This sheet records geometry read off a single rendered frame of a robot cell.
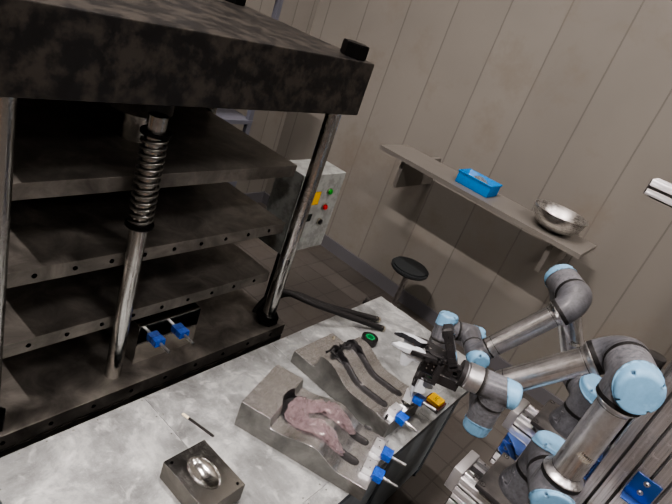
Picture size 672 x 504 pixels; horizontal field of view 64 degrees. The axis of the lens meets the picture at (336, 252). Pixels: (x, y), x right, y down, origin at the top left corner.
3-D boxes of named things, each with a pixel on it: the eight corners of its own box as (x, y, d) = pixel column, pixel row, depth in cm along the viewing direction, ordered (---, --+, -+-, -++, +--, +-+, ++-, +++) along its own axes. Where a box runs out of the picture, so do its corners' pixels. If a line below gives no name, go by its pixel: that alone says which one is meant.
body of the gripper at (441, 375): (414, 377, 143) (456, 396, 142) (426, 350, 140) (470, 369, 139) (416, 364, 150) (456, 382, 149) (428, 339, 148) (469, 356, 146)
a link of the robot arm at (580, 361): (633, 315, 145) (463, 365, 164) (643, 335, 135) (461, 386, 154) (647, 350, 147) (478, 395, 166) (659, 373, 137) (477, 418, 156)
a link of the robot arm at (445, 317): (463, 321, 198) (442, 315, 197) (453, 347, 201) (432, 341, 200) (458, 312, 206) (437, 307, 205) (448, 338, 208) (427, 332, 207)
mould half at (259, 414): (383, 450, 198) (394, 430, 194) (360, 501, 176) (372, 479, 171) (269, 385, 209) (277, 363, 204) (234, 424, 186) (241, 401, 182)
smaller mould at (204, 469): (240, 499, 162) (245, 484, 159) (200, 527, 150) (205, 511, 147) (199, 454, 171) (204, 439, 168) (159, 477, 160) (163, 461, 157)
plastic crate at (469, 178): (497, 196, 367) (503, 185, 363) (486, 198, 353) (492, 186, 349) (465, 179, 379) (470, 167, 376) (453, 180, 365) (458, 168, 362)
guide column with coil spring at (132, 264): (111, 440, 206) (173, 119, 150) (97, 447, 202) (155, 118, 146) (104, 431, 209) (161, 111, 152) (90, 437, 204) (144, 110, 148)
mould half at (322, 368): (415, 413, 223) (427, 389, 217) (380, 440, 202) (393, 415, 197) (328, 343, 246) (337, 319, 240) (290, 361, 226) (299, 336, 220)
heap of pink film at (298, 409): (358, 429, 195) (365, 414, 192) (340, 461, 180) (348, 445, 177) (297, 394, 201) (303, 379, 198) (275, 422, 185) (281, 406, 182)
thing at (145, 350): (192, 342, 219) (201, 308, 211) (132, 364, 198) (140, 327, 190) (126, 277, 242) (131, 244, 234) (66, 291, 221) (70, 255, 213)
